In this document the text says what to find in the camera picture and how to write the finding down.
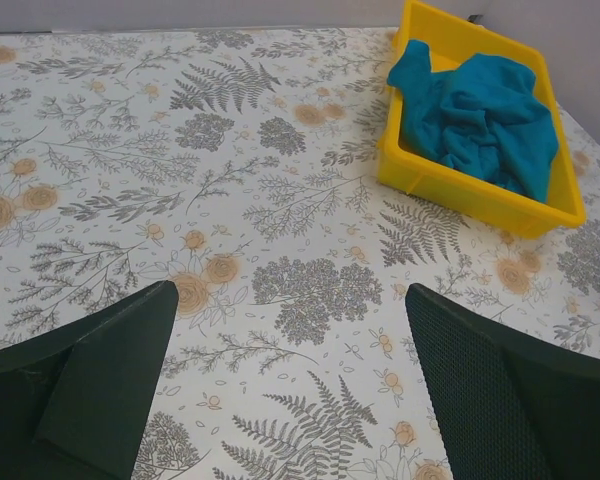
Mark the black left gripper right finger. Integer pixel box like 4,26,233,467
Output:
405,284,600,479

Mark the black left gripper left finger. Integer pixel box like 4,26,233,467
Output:
0,281,178,479

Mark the blue t shirt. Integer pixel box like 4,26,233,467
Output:
387,40,559,202

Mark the yellow plastic bin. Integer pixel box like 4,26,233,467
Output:
377,1,586,238

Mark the floral patterned table mat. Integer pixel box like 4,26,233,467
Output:
0,29,600,479

